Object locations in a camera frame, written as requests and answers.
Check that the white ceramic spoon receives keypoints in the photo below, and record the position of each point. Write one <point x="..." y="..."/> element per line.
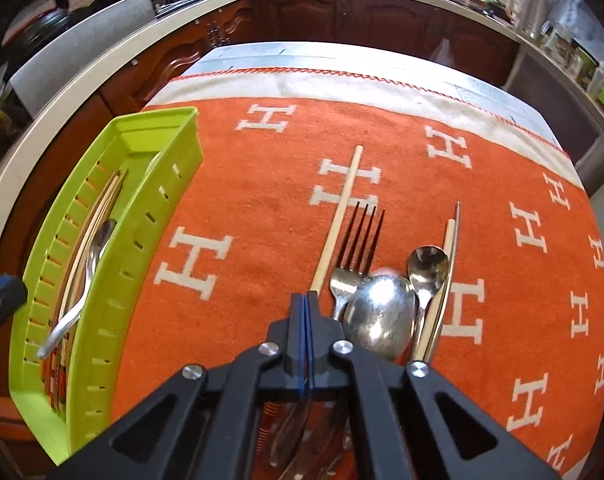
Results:
<point x="62" y="327"/>

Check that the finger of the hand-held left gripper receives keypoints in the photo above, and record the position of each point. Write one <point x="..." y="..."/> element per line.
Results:
<point x="4" y="292"/>

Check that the steel electric kettle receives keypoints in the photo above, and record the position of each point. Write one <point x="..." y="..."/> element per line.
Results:
<point x="524" y="2"/>

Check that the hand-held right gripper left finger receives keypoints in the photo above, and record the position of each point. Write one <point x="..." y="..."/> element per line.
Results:
<point x="294" y="340"/>

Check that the beige kitchen countertop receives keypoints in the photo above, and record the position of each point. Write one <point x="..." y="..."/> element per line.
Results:
<point x="57" y="115"/>

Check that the large steel spoon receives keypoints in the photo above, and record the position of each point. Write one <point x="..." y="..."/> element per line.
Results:
<point x="379" y="315"/>

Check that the black pressure cooker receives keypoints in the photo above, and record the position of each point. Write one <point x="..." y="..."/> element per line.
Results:
<point x="42" y="25"/>

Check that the wooden chopstick red bands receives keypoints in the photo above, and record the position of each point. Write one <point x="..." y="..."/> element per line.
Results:
<point x="107" y="200"/>
<point x="94" y="220"/>

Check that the pale blue tablecloth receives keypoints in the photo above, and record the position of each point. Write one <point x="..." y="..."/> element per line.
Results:
<point x="262" y="57"/>

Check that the steel splash guard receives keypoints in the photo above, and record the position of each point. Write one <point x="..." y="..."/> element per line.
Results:
<point x="82" y="45"/>

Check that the cream chopstick red striped end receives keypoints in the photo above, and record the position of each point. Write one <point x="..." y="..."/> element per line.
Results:
<point x="456" y="230"/>
<point x="342" y="200"/>
<point x="448" y="245"/>

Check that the white plastic bag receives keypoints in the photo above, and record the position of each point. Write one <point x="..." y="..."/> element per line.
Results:
<point x="441" y="52"/>

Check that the green plastic utensil tray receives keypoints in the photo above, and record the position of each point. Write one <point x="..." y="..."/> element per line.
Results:
<point x="147" y="190"/>

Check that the grey metal cabinet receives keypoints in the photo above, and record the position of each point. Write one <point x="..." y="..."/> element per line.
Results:
<point x="556" y="95"/>

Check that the small steel spoon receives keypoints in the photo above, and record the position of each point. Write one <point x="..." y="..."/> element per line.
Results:
<point x="425" y="265"/>

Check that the steel fork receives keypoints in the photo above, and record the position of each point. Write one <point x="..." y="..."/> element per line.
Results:
<point x="344" y="280"/>

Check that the orange printed blanket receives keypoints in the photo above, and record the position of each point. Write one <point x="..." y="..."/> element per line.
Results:
<point x="262" y="195"/>

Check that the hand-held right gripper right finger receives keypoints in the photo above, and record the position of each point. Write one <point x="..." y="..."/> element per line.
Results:
<point x="317" y="340"/>

